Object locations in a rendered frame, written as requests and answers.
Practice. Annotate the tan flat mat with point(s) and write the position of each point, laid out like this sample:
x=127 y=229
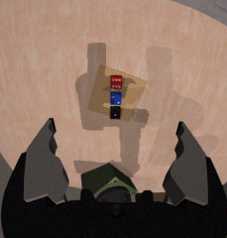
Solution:
x=132 y=90

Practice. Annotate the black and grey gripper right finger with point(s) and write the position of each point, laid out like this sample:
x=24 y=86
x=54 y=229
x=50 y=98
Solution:
x=193 y=185

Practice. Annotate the black die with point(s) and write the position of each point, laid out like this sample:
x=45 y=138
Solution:
x=115 y=112

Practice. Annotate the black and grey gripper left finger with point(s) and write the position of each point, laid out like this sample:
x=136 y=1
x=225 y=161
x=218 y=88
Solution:
x=37 y=183

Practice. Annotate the blue die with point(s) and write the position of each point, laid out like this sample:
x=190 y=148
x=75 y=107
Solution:
x=115 y=97

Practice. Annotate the red die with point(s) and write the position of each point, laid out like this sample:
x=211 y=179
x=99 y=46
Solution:
x=116 y=81

